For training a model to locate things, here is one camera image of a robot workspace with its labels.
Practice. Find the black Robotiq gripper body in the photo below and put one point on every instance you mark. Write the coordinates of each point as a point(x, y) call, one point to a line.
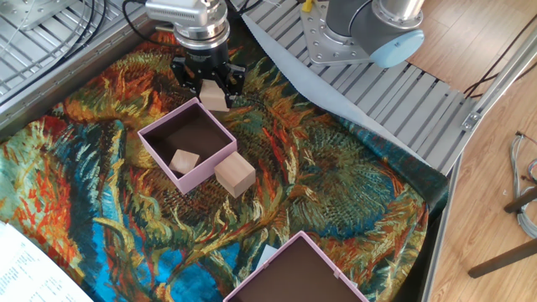
point(205, 63)

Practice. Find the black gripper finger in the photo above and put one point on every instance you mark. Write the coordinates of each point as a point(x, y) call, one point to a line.
point(235, 81)
point(184, 73)

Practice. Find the small wooden cube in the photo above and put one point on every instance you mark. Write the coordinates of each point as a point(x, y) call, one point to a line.
point(184, 161)
point(212, 100)

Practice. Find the large wooden cube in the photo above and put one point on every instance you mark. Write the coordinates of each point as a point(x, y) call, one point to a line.
point(235, 174)

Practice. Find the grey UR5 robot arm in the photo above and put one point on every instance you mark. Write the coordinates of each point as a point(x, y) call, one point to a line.
point(189, 17)

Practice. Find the pink open gift box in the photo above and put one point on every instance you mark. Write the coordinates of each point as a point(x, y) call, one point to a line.
point(210, 168)

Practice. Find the pink gift box lid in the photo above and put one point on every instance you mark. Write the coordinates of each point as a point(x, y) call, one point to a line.
point(293, 277)

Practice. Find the yellow plug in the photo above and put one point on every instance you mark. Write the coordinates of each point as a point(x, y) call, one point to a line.
point(307, 5)

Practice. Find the sunflower painting print cloth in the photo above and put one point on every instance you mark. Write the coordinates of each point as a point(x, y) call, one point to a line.
point(314, 168)

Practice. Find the bare metal mounting plate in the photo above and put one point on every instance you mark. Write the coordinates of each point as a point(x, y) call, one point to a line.
point(33, 10)

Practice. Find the white printed paper sheet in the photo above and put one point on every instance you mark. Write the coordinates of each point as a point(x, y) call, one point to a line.
point(25, 272)

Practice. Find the dark brown furniture leg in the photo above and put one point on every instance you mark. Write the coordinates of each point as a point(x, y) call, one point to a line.
point(522, 200)
point(503, 260)

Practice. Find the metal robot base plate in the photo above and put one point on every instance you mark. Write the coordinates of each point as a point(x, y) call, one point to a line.
point(319, 46)

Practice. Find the aluminium rail with corner bracket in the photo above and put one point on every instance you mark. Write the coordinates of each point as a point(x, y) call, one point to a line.
point(509, 76)

